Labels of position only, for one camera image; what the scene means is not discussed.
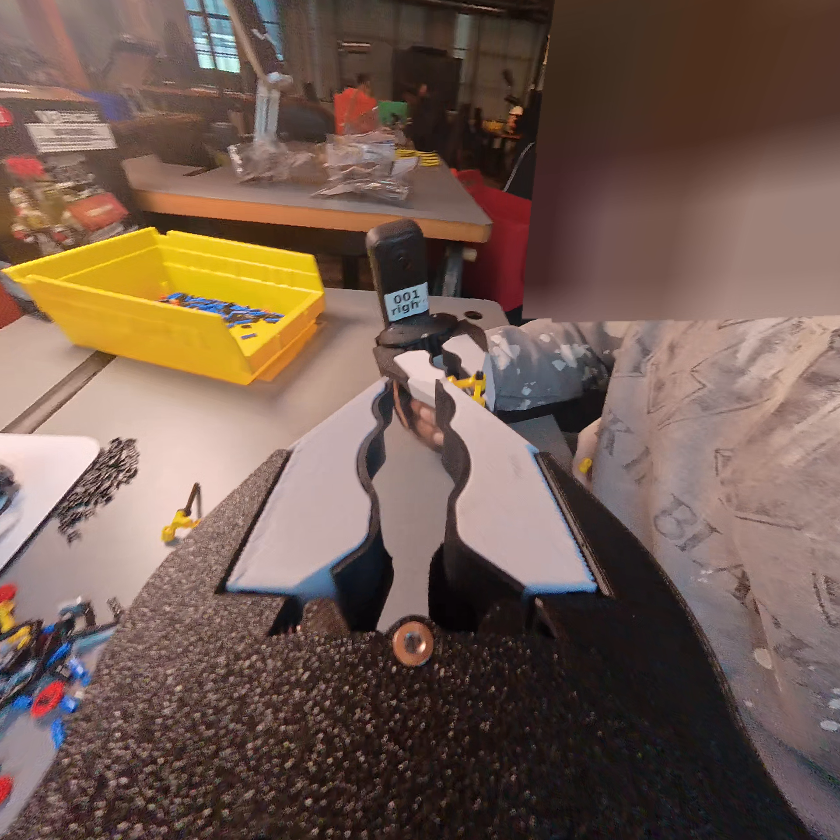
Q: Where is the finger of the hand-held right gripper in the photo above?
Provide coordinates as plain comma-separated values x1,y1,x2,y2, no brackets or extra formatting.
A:
445,335,488,379
394,350,448,404

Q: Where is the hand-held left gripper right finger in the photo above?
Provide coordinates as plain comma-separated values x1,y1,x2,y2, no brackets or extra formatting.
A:
428,381,598,613

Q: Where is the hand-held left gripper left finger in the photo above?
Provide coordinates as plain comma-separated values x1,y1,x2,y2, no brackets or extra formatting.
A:
225,379,389,631

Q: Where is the yellow and black axle assembly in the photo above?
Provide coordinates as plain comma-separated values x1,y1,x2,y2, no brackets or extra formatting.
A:
161,483,203,543

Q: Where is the grey desk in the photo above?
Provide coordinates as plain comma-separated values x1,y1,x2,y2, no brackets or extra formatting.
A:
0,287,592,808

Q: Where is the black desk strip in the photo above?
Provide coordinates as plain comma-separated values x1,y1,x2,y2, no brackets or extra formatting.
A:
0,350,114,434

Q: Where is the person's right hand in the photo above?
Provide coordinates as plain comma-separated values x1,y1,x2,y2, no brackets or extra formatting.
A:
392,384,452,455

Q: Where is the red fabric bag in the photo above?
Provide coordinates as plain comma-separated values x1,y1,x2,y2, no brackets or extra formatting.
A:
452,168,533,311

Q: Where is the pile of clear plastic bags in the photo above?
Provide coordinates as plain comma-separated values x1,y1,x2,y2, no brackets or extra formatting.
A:
226,130,419,202

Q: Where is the grey table wood edge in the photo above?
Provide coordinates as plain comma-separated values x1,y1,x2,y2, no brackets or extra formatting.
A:
122,154,494,291

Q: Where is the heap of blue toy pins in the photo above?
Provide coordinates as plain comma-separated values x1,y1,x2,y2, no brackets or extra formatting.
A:
159,293,286,340

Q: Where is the white metal stand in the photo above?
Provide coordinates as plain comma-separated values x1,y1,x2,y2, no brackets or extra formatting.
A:
226,0,294,153

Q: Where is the heap of black toy pins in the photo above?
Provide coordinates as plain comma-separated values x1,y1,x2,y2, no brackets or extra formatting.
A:
55,437,140,545

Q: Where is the yellow plastic bin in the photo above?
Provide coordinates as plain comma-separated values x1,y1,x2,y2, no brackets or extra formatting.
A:
3,227,326,387

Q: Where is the paned window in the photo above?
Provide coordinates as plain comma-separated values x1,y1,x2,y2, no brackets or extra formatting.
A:
183,0,284,71

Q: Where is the pile of colourful toy pieces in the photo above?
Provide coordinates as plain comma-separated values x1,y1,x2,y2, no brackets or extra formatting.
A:
0,583,127,806

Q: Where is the black toy set box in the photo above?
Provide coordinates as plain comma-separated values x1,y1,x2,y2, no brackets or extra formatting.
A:
0,97,130,258

